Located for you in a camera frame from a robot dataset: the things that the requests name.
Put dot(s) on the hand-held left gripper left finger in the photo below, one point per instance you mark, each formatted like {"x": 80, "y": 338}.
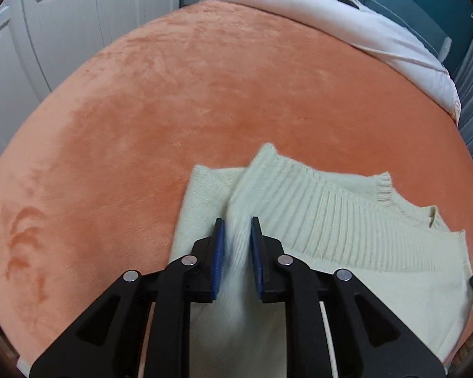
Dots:
{"x": 218, "y": 252}

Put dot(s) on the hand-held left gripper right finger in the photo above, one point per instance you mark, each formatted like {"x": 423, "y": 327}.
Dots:
{"x": 257, "y": 252}

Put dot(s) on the cream knit sweater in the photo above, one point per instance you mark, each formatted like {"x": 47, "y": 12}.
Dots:
{"x": 339, "y": 228}

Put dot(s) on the orange fleece blanket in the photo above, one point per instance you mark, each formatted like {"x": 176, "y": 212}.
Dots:
{"x": 161, "y": 126}

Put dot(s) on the white duvet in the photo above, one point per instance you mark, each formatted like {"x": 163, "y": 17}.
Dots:
{"x": 339, "y": 19}

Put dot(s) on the white wardrobe doors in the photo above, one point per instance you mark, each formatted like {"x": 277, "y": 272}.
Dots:
{"x": 43, "y": 39}

